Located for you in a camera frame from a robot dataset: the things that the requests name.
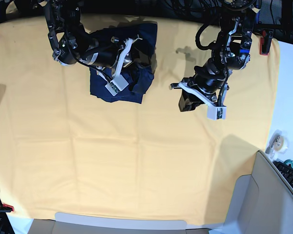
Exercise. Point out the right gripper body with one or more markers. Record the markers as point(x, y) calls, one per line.
point(122, 56)

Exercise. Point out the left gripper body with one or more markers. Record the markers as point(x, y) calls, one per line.
point(210, 99)

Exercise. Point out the navy blue long-sleeve shirt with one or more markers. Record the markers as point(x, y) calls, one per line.
point(127, 80)

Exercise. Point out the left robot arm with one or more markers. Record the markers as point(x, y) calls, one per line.
point(229, 52)

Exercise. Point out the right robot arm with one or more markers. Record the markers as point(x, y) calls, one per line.
point(69, 40)

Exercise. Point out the red clamp top right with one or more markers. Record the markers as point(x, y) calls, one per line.
point(265, 41)

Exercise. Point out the red clamp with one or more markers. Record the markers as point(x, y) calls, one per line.
point(4, 208)
point(265, 41)

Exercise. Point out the clear tape dispenser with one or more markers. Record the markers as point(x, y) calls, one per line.
point(278, 144)

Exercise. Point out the green tape roll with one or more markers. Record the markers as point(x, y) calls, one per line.
point(289, 162)

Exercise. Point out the yellow table cloth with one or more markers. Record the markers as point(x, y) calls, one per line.
point(64, 150)

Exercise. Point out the red clamp bottom left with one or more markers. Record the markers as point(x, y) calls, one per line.
point(4, 208)

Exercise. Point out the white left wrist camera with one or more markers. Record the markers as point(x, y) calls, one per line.
point(216, 112)

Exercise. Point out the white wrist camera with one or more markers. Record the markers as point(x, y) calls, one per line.
point(216, 112)
point(118, 84)

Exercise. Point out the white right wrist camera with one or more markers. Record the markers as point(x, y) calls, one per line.
point(118, 84)

